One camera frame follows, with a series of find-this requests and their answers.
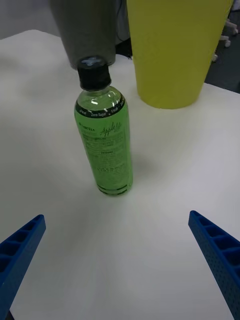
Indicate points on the green plastic bottle black cap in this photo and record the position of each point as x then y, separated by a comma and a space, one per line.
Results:
105, 140

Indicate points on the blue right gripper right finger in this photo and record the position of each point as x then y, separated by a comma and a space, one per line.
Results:
220, 252

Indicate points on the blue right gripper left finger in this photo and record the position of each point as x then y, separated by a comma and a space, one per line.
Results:
18, 252

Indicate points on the white wheeled chair base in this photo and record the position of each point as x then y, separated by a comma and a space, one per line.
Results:
226, 37

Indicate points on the grey plastic waste bin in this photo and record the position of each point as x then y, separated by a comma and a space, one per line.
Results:
87, 30

